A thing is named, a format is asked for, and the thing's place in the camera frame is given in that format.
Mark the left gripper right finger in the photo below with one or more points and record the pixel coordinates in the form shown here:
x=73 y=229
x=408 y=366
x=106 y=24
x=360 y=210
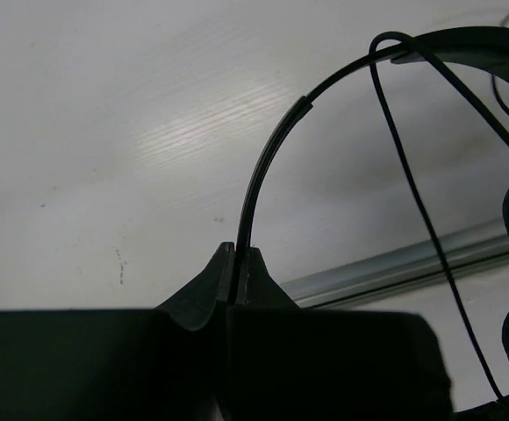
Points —
x=288 y=363

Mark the black headphones with cable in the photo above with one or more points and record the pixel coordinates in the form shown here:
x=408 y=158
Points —
x=483 y=47

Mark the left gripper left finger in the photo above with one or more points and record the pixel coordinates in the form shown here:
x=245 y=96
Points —
x=119 y=364

